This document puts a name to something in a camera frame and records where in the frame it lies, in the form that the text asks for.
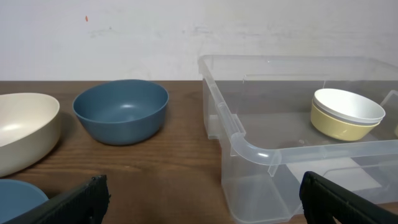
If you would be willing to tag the blue large bowl far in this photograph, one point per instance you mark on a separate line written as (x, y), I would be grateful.
(122, 112)

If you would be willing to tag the cream large bowl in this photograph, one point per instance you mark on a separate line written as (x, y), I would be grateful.
(30, 129)

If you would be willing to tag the blue large bowl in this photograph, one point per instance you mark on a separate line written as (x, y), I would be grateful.
(18, 197)
(122, 112)

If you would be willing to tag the white small bowl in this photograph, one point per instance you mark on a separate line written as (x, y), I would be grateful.
(348, 106)

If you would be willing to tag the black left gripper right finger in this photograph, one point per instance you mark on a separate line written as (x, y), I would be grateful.
(325, 202)

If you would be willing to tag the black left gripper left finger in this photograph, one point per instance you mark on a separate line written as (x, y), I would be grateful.
(84, 204)

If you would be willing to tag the yellow small bowl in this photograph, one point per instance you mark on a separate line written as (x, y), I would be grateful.
(337, 129)

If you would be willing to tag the blue large bowl near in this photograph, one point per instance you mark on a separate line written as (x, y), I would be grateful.
(18, 197)

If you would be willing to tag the clear plastic storage bin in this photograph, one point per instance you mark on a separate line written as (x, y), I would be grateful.
(258, 107)

